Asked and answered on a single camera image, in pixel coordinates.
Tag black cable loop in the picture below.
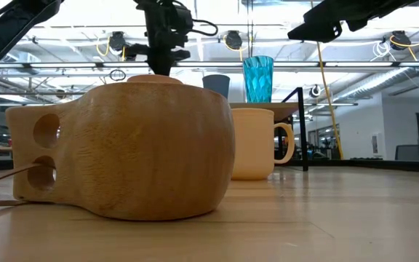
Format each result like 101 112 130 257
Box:
108 68 127 82

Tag yellow hanging cable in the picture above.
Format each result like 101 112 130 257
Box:
314 40 345 161

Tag wooden shelf with black legs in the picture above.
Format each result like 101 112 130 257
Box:
230 87 310 172

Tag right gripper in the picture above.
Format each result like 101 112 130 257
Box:
287 0 419 43

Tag teal faceted plastic tumbler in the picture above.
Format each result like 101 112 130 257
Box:
242 55 275 104

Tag white round column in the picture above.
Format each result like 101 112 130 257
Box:
229 78 247 105

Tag wooden cup with holed handle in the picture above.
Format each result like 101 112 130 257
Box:
5 82 236 222

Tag small black ceiling reel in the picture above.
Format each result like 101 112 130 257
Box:
308 84 322 100

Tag peach handleless tumbler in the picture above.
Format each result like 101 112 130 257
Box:
127 74 184 86

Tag black ceiling cable reel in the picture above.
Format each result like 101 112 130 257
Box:
223 30 244 52
108 31 137 63
389 30 413 52

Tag peach mug with handle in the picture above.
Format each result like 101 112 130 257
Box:
230 108 296 182

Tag black ceiling light rail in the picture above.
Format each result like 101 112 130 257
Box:
0 60 419 70

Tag brown leather cord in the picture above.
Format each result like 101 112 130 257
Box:
0 163 47 208

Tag black aluminium table frame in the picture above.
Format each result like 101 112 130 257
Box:
0 158 419 175

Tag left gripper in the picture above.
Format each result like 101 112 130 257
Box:
125 0 195 76

